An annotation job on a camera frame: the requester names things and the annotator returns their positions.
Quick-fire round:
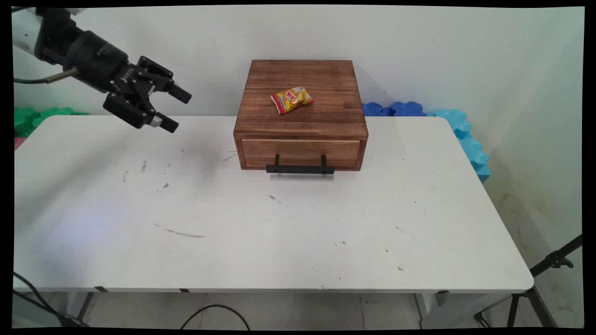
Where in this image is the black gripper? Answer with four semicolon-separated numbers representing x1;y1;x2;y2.
34;7;192;134

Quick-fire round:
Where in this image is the green foam puzzle mat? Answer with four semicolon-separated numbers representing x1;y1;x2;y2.
14;107;89;138

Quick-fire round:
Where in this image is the red yellow snack packet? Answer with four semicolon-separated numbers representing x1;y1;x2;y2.
271;86;314;115

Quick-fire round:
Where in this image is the brown wooden drawer cabinet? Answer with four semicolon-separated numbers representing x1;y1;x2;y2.
233;59;369;172

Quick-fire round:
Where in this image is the wooden drawer front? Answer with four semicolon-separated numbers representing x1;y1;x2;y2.
240;138;362;169

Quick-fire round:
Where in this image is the grey metal table leg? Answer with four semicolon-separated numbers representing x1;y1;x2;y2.
74;292;95;322

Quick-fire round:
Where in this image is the dark blue foam puzzle mat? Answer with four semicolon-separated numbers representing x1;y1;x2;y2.
362;101;427;117

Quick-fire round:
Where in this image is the cyan foam puzzle mat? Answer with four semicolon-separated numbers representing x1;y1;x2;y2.
425;108;492;183

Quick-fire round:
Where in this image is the white table leg panel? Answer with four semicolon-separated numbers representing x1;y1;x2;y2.
414;292;514;330

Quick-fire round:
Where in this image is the black tripod stand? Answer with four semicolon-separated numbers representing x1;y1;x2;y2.
474;234;583;329

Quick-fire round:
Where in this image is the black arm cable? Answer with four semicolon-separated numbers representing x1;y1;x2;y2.
14;67;79;85

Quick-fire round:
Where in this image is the black drawer handle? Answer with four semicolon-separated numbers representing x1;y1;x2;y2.
266;154;335;175

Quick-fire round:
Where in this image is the black floor cable loop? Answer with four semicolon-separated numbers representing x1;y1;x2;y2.
180;304;251;331

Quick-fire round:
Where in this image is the black hanging cable bundle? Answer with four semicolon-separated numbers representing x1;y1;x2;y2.
13;272;90;328

